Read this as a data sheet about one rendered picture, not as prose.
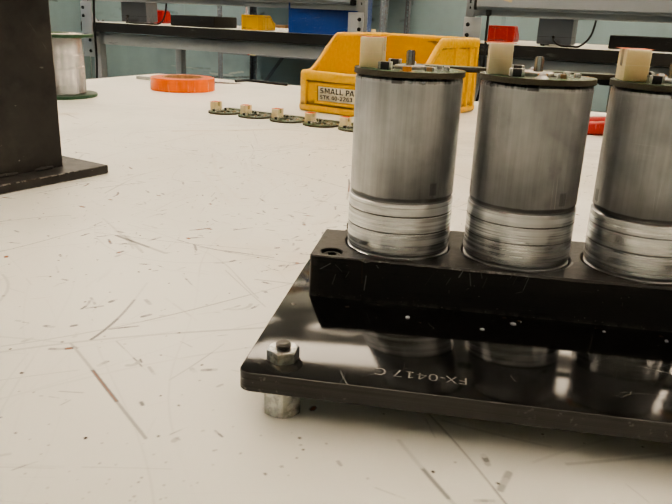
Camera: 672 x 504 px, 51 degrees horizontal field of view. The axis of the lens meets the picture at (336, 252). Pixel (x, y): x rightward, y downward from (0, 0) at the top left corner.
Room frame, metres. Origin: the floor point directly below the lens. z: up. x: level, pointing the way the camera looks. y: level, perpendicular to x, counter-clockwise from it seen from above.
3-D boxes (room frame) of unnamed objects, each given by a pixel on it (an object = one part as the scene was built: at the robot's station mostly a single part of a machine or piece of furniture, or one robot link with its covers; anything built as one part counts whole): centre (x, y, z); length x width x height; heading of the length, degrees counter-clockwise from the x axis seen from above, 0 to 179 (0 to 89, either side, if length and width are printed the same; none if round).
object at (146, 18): (3.36, 0.94, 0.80); 0.15 x 0.12 x 0.10; 175
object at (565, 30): (2.60, -0.75, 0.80); 0.15 x 0.12 x 0.10; 157
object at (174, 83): (0.68, 0.15, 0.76); 0.06 x 0.06 x 0.01
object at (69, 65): (0.59, 0.24, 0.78); 0.06 x 0.06 x 0.05
